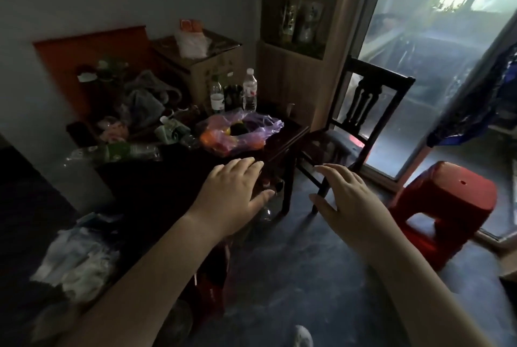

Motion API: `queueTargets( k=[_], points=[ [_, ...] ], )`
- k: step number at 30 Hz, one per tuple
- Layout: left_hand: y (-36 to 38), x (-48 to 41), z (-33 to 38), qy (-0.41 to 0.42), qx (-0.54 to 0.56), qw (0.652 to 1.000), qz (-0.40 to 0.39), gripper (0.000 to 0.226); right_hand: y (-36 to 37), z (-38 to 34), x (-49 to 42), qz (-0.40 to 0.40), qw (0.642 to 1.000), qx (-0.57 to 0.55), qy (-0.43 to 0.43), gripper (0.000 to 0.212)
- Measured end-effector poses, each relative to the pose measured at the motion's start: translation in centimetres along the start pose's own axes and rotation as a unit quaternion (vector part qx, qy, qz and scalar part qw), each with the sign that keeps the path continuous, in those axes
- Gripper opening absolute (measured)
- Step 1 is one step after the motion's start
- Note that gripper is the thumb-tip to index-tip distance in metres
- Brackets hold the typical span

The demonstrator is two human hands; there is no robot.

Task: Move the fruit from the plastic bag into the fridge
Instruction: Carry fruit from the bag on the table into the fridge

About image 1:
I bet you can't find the purple plastic bag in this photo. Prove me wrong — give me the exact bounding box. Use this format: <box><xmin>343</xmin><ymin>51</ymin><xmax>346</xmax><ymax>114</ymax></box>
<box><xmin>198</xmin><ymin>111</ymin><xmax>285</xmax><ymax>157</ymax></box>

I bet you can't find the person's right hand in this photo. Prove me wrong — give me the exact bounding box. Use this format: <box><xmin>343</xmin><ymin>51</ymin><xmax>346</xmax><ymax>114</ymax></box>
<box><xmin>308</xmin><ymin>163</ymin><xmax>407</xmax><ymax>267</ymax></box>

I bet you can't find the pink cloth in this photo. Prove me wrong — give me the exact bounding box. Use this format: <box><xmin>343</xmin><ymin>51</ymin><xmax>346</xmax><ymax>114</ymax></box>
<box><xmin>99</xmin><ymin>120</ymin><xmax>130</xmax><ymax>143</ymax></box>

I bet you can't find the brown cardboard box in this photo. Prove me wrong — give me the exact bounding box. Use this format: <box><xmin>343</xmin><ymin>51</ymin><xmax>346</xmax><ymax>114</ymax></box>
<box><xmin>149</xmin><ymin>29</ymin><xmax>245</xmax><ymax>107</ymax></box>

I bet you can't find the dark blue hanging cloth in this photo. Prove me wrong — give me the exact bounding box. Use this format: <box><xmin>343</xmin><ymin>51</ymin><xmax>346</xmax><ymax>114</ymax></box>
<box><xmin>426</xmin><ymin>45</ymin><xmax>517</xmax><ymax>148</ymax></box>

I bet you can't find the large green label bottle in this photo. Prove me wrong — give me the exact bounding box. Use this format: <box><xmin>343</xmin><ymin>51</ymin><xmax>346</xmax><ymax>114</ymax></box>
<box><xmin>62</xmin><ymin>141</ymin><xmax>162</xmax><ymax>168</ymax></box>

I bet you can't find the orange flat board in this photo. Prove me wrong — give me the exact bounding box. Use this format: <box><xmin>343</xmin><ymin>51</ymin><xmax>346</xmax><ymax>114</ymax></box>
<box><xmin>33</xmin><ymin>25</ymin><xmax>152</xmax><ymax>125</ymax></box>

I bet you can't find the dark wooden chair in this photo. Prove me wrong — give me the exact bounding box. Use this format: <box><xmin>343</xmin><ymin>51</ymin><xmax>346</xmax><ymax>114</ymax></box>
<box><xmin>351</xmin><ymin>0</ymin><xmax>517</xmax><ymax>190</ymax></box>
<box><xmin>297</xmin><ymin>55</ymin><xmax>417</xmax><ymax>214</ymax></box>

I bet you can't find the red plastic object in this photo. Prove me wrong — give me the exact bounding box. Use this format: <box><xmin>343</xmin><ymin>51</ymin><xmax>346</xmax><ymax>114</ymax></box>
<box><xmin>193</xmin><ymin>237</ymin><xmax>232</xmax><ymax>323</ymax></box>

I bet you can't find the small green label bottle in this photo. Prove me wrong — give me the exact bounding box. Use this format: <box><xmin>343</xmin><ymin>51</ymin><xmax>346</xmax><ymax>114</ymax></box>
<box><xmin>159</xmin><ymin>115</ymin><xmax>199</xmax><ymax>149</ymax></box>

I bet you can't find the white capped water bottle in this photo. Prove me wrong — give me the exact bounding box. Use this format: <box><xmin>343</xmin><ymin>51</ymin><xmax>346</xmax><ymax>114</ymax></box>
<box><xmin>242</xmin><ymin>67</ymin><xmax>259</xmax><ymax>113</ymax></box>

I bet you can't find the green capped water bottle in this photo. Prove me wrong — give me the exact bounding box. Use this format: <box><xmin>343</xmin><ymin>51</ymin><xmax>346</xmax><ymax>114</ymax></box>
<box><xmin>209</xmin><ymin>75</ymin><xmax>225</xmax><ymax>114</ymax></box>

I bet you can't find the white clog shoe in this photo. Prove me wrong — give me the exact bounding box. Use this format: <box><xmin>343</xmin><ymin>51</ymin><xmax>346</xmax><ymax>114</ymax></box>
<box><xmin>292</xmin><ymin>324</ymin><xmax>315</xmax><ymax>347</ymax></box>

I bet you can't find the wooden display cabinet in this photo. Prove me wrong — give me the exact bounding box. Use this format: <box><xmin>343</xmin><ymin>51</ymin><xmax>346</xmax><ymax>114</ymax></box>
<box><xmin>256</xmin><ymin>0</ymin><xmax>364</xmax><ymax>133</ymax></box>

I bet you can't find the person's right forearm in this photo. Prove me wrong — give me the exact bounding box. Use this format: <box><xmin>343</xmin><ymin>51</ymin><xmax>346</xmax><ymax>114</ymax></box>
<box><xmin>365</xmin><ymin>233</ymin><xmax>498</xmax><ymax>347</ymax></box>

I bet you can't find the dark wooden table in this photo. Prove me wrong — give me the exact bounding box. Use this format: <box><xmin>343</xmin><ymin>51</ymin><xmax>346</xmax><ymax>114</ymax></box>
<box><xmin>66</xmin><ymin>110</ymin><xmax>312</xmax><ymax>319</ymax></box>

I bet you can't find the green yellow decoration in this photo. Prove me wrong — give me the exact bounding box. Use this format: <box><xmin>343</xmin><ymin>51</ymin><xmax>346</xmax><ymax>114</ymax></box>
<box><xmin>76</xmin><ymin>58</ymin><xmax>130</xmax><ymax>84</ymax></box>

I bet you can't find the pale green paper packet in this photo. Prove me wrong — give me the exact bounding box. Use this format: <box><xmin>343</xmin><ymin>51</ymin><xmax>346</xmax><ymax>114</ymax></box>
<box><xmin>155</xmin><ymin>118</ymin><xmax>191</xmax><ymax>144</ymax></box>

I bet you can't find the small orange packet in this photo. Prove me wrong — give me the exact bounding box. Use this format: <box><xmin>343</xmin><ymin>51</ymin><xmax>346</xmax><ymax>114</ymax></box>
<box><xmin>179</xmin><ymin>18</ymin><xmax>204</xmax><ymax>33</ymax></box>

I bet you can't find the person's left hand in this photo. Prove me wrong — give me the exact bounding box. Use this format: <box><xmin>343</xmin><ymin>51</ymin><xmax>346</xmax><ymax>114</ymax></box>
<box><xmin>184</xmin><ymin>156</ymin><xmax>277</xmax><ymax>240</ymax></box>

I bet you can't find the steel cup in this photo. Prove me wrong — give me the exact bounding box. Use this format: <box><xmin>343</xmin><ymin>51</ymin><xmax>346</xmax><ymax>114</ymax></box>
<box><xmin>224</xmin><ymin>84</ymin><xmax>243</xmax><ymax>111</ymax></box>

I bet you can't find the grey cloth on table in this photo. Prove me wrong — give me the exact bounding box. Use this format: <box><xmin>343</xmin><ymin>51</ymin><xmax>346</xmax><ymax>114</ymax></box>
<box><xmin>121</xmin><ymin>70</ymin><xmax>183</xmax><ymax>129</ymax></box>

